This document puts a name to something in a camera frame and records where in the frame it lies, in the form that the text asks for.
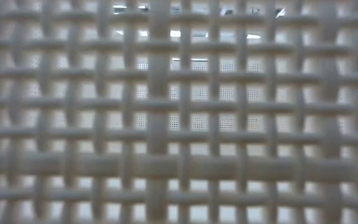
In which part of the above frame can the white woven plastic basket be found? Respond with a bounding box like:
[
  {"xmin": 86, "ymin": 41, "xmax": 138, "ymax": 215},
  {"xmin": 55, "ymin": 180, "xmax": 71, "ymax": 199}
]
[{"xmin": 0, "ymin": 0, "xmax": 358, "ymax": 224}]

